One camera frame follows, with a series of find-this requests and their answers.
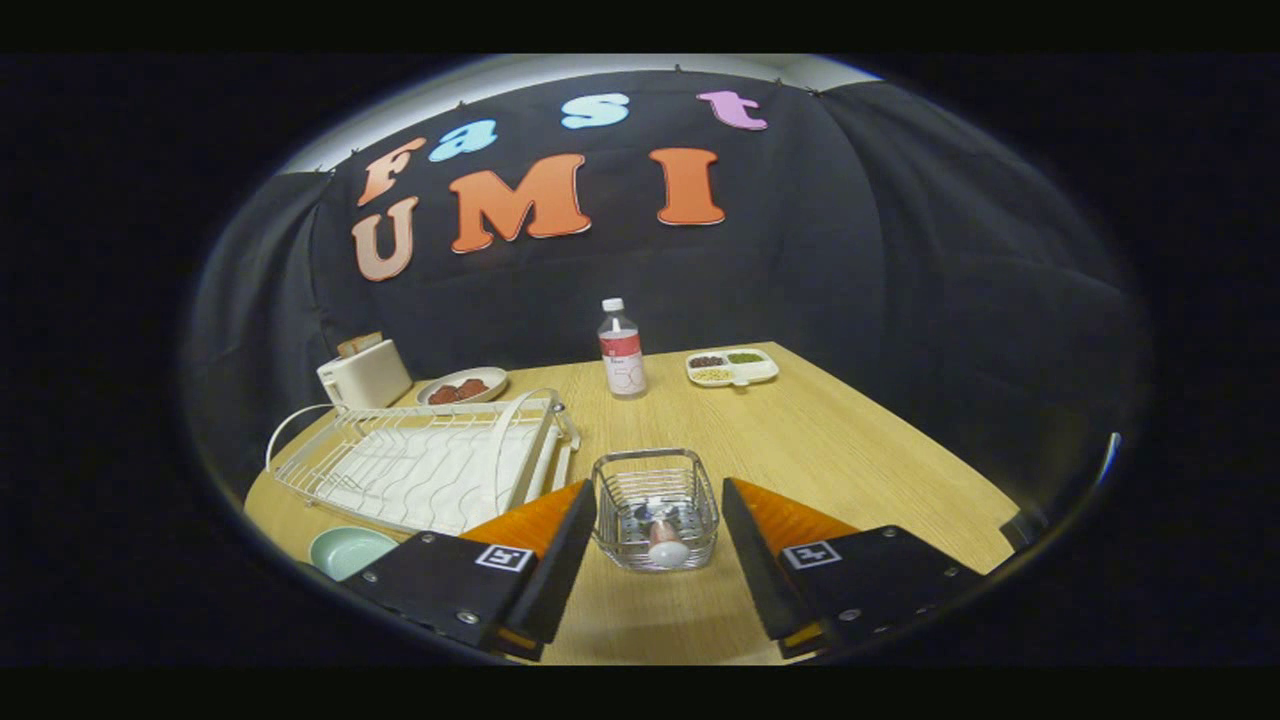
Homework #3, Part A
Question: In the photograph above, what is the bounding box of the metal wire basket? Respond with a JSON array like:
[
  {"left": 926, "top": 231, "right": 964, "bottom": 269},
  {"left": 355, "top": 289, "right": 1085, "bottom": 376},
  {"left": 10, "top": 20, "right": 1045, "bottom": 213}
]
[{"left": 590, "top": 448, "right": 721, "bottom": 573}]

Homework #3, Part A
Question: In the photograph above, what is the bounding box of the white toaster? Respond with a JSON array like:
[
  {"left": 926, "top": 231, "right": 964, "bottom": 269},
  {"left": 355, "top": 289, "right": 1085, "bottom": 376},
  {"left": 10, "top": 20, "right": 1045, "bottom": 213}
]
[{"left": 317, "top": 338, "right": 414, "bottom": 411}]

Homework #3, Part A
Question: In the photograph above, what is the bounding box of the light green plate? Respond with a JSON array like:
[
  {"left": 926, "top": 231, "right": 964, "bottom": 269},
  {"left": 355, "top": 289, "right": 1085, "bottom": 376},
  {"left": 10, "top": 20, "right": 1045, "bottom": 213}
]
[{"left": 308, "top": 526, "right": 401, "bottom": 583}]

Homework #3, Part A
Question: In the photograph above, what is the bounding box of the white wire dish rack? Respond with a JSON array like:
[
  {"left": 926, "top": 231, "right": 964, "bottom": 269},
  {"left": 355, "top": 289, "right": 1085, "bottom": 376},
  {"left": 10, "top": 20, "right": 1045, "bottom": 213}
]
[{"left": 265, "top": 388, "right": 583, "bottom": 538}]

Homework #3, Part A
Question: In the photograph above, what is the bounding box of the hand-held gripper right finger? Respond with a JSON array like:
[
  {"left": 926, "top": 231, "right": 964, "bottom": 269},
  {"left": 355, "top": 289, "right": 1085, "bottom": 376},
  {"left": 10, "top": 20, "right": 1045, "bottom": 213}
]
[{"left": 721, "top": 477, "right": 988, "bottom": 660}]

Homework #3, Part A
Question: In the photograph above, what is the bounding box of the pink-handled spoon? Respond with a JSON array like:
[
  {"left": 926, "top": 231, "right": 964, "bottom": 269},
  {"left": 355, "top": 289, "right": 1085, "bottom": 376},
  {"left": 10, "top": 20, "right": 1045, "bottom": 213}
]
[{"left": 640, "top": 505, "right": 693, "bottom": 569}]

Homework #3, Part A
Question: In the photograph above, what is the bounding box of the red-label plastic bottle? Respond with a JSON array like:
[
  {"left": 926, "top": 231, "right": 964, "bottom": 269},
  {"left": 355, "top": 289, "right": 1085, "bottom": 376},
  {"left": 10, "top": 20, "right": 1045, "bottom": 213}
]
[{"left": 597, "top": 297, "right": 648, "bottom": 399}]

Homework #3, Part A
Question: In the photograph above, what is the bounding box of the white round plate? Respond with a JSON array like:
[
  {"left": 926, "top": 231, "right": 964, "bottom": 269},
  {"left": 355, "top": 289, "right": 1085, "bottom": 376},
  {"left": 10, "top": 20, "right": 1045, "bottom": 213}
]
[{"left": 415, "top": 366, "right": 509, "bottom": 407}]

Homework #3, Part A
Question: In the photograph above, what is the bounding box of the white divided dish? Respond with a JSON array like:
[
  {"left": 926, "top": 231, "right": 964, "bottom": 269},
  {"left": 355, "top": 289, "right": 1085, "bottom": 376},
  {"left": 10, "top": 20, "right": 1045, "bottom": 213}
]
[{"left": 685, "top": 347, "right": 780, "bottom": 388}]

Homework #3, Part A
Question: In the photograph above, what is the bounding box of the black backdrop cloth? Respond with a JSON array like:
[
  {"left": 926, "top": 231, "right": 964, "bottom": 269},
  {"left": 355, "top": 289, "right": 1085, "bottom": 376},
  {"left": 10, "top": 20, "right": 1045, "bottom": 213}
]
[{"left": 185, "top": 70, "right": 1151, "bottom": 521}]

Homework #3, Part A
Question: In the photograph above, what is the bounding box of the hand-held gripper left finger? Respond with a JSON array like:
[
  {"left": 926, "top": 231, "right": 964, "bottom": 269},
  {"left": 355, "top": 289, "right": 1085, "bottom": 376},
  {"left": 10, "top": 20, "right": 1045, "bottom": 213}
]
[{"left": 343, "top": 479, "right": 599, "bottom": 663}]

